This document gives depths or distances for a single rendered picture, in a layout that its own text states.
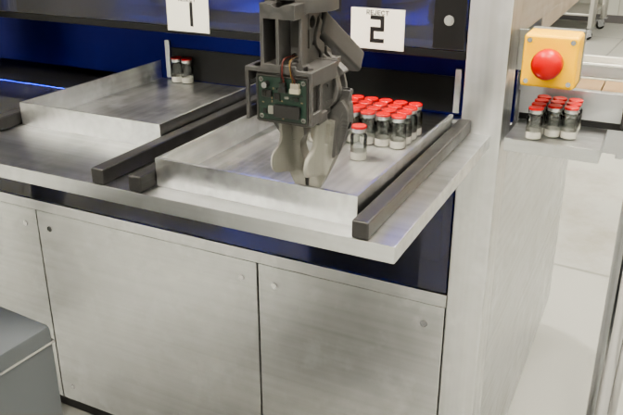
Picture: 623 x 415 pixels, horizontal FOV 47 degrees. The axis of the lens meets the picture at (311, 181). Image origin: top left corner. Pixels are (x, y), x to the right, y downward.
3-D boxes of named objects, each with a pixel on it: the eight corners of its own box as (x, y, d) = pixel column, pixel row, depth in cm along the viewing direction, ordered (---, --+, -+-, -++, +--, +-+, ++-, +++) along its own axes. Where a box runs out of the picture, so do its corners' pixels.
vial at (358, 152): (353, 155, 96) (354, 123, 94) (369, 157, 95) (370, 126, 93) (347, 159, 94) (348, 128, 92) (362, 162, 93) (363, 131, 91)
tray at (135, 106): (160, 78, 138) (158, 59, 136) (280, 93, 127) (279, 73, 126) (22, 124, 109) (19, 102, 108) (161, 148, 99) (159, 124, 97)
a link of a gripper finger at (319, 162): (288, 210, 74) (286, 124, 70) (313, 191, 78) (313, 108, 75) (315, 216, 72) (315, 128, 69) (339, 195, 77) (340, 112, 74)
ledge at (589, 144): (521, 125, 116) (523, 113, 115) (607, 135, 111) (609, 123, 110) (502, 150, 104) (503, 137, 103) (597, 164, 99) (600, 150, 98)
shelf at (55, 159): (140, 85, 140) (139, 75, 140) (501, 133, 112) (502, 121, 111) (-80, 159, 100) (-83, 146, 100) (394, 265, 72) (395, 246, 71)
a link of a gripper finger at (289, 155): (261, 205, 75) (259, 119, 71) (287, 185, 80) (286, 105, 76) (287, 210, 74) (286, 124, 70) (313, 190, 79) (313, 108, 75)
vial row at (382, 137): (293, 129, 107) (292, 98, 105) (407, 146, 99) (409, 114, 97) (286, 132, 105) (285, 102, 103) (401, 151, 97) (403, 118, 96)
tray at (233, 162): (291, 114, 114) (291, 93, 113) (451, 137, 103) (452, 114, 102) (157, 185, 86) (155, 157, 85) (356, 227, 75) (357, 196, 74)
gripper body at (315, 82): (244, 124, 70) (239, -2, 66) (285, 103, 77) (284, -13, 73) (314, 135, 67) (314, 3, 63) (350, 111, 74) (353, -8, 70)
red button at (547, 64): (533, 74, 99) (536, 44, 97) (563, 77, 97) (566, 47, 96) (527, 80, 96) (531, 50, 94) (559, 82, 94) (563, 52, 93)
